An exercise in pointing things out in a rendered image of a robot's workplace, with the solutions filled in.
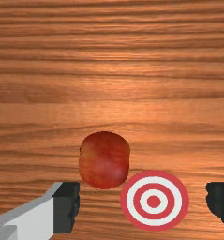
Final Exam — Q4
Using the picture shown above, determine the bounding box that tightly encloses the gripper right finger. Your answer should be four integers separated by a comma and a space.
205, 182, 224, 232

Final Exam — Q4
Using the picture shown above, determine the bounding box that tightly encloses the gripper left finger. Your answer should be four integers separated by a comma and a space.
0, 181, 81, 240

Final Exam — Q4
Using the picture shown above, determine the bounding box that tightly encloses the red apple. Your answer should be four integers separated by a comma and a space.
78, 130, 131, 190

